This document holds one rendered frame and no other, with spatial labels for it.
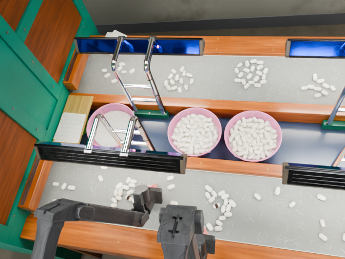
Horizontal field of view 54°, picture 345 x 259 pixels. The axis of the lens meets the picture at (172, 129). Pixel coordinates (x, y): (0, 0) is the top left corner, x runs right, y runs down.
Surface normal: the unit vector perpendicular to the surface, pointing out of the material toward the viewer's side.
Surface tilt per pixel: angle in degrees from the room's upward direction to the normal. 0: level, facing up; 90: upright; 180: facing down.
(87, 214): 76
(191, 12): 90
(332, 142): 0
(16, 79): 90
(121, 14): 90
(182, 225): 35
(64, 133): 0
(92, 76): 0
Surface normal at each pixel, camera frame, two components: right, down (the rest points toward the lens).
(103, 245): -0.17, -0.45
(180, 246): -0.22, 0.10
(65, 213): 0.88, 0.07
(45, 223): -0.45, -0.22
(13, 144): 0.97, 0.07
